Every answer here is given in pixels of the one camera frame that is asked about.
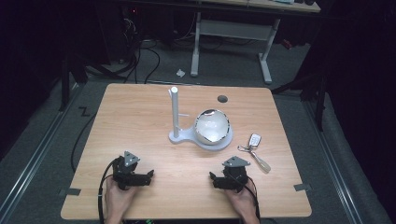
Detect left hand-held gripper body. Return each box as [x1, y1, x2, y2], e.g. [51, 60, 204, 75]
[111, 150, 149, 191]

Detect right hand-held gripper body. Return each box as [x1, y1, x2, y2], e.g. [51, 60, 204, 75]
[219, 155, 251, 193]

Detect person's right hand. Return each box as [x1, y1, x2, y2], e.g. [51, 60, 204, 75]
[223, 186, 260, 222]

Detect person's left hand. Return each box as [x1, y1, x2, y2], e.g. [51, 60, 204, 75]
[104, 177, 138, 222]

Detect keyring with white fob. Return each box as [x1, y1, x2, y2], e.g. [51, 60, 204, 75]
[237, 133, 272, 175]

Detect white bowl with silver rim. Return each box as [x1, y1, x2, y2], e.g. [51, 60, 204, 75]
[193, 108, 232, 146]

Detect black metal stand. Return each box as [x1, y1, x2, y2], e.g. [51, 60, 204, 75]
[58, 54, 89, 112]
[271, 73, 329, 133]

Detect white-framed wooden desk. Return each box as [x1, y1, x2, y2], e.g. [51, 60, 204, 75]
[124, 0, 322, 85]

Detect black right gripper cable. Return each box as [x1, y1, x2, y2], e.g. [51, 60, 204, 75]
[245, 175, 262, 222]

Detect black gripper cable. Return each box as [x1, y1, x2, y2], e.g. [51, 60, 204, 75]
[245, 175, 262, 222]
[97, 157, 121, 224]

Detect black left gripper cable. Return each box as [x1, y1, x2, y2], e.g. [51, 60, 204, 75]
[97, 157, 121, 224]

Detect white stand with post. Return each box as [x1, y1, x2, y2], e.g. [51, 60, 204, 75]
[167, 86, 233, 152]

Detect thin black floor cable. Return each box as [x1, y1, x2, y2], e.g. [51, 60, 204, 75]
[70, 112, 98, 174]

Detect metal floor rail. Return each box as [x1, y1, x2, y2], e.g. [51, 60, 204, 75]
[303, 100, 366, 224]
[0, 83, 82, 220]

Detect black floor cables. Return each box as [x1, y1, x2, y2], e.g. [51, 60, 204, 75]
[122, 17, 162, 85]

